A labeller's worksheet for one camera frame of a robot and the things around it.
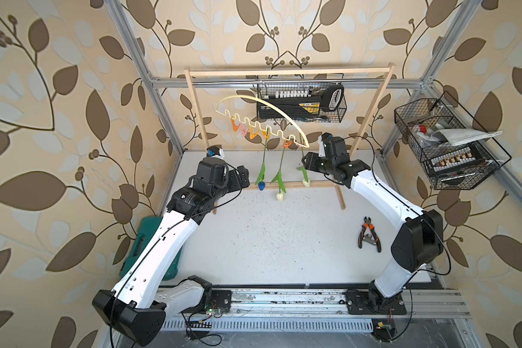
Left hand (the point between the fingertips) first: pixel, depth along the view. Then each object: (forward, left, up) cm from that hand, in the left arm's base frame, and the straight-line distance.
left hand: (239, 172), depth 71 cm
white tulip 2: (+13, -27, -22) cm, 37 cm away
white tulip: (+12, -14, -17) cm, 25 cm away
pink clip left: (+21, 0, +1) cm, 21 cm away
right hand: (+14, -26, -8) cm, 31 cm away
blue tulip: (+14, -6, -22) cm, 27 cm away
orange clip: (+25, +4, -1) cm, 25 cm away
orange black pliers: (-8, -51, -30) cm, 60 cm away
